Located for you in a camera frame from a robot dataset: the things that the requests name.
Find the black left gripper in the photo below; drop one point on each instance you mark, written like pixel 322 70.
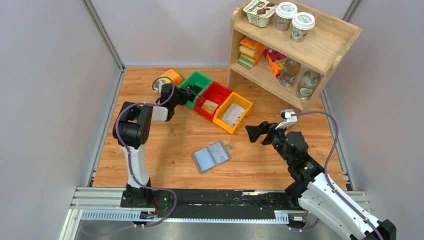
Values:
pixel 185 95

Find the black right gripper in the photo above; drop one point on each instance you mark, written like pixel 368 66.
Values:
pixel 254 132

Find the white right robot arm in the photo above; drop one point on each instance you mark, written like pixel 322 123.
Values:
pixel 317 193

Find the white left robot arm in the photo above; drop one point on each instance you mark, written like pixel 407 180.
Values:
pixel 132 129

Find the black credit card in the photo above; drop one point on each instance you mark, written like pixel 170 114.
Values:
pixel 196 89

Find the gold credit card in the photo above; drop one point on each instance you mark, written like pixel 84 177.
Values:
pixel 209 106

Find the white VIP card in bin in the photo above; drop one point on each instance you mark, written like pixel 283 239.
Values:
pixel 233 114

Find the green plastic bin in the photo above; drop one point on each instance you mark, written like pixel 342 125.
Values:
pixel 199 79

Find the red plastic bin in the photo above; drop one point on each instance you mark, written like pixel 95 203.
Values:
pixel 216 93

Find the orange green sponge box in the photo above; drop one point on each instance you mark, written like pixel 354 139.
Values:
pixel 171 76

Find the yellow plastic bin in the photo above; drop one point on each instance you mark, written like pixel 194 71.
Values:
pixel 233 98

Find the stacked sponge pack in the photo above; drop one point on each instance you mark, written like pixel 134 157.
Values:
pixel 251 52

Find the left clear glass bottle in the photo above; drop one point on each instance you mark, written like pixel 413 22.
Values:
pixel 289 72

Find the clear glass bottle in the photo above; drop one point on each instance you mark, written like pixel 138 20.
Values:
pixel 289 72
pixel 308 83

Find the red orange snack bag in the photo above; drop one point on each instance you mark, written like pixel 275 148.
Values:
pixel 275 60

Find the right clear glass bottle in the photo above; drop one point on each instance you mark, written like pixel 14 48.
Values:
pixel 308 83

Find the right white lidded cup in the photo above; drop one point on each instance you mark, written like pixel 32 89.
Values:
pixel 302 23

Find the white lidded cup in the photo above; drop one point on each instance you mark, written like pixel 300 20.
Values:
pixel 302 23
pixel 285 12

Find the left white lidded cup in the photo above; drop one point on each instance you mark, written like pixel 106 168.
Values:
pixel 285 12

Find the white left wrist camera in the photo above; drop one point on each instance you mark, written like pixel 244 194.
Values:
pixel 158 84

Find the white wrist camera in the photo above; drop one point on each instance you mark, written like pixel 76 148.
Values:
pixel 288 117
pixel 158 84

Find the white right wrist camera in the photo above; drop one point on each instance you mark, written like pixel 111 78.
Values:
pixel 288 117

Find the aluminium rail frame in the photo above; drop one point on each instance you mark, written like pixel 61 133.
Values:
pixel 102 203

